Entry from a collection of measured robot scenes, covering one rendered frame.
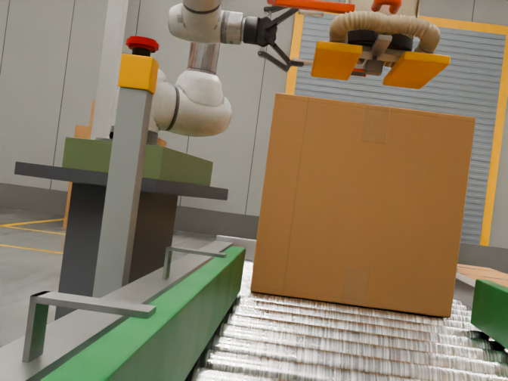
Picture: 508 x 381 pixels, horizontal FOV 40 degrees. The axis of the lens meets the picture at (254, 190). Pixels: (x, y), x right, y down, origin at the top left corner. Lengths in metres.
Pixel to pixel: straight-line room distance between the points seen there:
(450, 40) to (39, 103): 6.88
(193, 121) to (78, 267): 0.60
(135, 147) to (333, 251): 0.46
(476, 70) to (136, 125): 10.88
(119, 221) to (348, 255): 0.48
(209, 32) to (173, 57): 10.07
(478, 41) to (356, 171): 10.91
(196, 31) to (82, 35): 10.48
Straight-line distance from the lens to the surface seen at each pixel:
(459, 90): 12.05
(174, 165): 2.18
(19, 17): 12.83
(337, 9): 1.70
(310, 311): 1.29
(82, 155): 2.27
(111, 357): 0.41
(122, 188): 1.50
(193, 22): 1.97
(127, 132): 1.50
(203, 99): 2.34
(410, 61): 1.59
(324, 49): 1.56
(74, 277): 2.29
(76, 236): 2.29
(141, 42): 1.52
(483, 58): 12.25
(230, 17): 1.99
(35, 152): 12.39
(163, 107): 2.30
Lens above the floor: 0.74
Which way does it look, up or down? level
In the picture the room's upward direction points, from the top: 7 degrees clockwise
